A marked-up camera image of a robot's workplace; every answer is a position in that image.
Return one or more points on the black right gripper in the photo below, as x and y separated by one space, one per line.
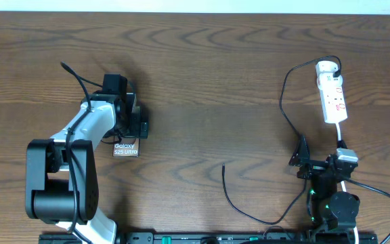
301 157

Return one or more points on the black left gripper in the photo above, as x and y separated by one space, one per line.
141 123

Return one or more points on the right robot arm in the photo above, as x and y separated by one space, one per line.
332 211

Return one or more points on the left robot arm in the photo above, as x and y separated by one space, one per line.
61 178

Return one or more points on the white USB charger plug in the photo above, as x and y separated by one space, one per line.
326 66

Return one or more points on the white power strip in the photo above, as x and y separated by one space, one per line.
332 97

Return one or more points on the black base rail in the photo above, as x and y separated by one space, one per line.
270 237

